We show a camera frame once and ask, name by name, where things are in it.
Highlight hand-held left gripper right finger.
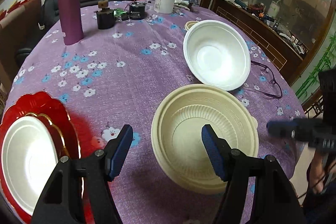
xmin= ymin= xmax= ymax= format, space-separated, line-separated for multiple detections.
xmin=202 ymin=124 xmax=306 ymax=224

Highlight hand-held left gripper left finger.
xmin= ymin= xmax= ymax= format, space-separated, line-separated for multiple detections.
xmin=31 ymin=124 xmax=133 ymax=224

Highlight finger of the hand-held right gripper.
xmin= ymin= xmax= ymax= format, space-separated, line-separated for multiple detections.
xmin=266 ymin=118 xmax=324 ymax=140

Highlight cream ribbed disposable bowl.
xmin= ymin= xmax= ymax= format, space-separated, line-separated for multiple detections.
xmin=151 ymin=84 xmax=259 ymax=195

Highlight white disposable bowl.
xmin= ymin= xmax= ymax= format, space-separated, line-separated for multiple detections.
xmin=183 ymin=20 xmax=251 ymax=91

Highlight purple eyeglasses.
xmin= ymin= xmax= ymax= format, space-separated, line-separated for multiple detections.
xmin=241 ymin=61 xmax=283 ymax=99

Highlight red plate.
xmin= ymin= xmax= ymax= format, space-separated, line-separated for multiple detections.
xmin=0 ymin=91 xmax=88 ymax=217

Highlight purple floral tablecloth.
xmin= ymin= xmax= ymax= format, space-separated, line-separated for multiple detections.
xmin=4 ymin=0 xmax=307 ymax=224

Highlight wooden cabinet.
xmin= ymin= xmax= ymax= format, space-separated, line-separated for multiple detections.
xmin=210 ymin=0 xmax=311 ymax=84

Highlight dark motor with wooden pulley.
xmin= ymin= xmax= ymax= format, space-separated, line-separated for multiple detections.
xmin=94 ymin=0 xmax=116 ymax=30

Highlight black cylindrical motor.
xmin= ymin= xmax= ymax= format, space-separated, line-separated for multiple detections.
xmin=127 ymin=2 xmax=146 ymax=21

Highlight purple thermos bottle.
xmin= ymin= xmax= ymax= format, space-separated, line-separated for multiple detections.
xmin=57 ymin=0 xmax=85 ymax=46

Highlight white cloth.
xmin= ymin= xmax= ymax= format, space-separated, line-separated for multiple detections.
xmin=173 ymin=0 xmax=191 ymax=9

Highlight white plastic jar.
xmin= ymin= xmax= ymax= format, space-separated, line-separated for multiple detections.
xmin=154 ymin=0 xmax=176 ymax=14

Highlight brown chair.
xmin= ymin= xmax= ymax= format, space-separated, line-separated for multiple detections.
xmin=0 ymin=0 xmax=43 ymax=84

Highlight green bamboo wall sticker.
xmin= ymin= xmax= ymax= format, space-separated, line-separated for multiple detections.
xmin=295 ymin=32 xmax=336 ymax=107

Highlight pile of tools and cables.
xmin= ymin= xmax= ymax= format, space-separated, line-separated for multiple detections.
xmin=234 ymin=0 xmax=310 ymax=54

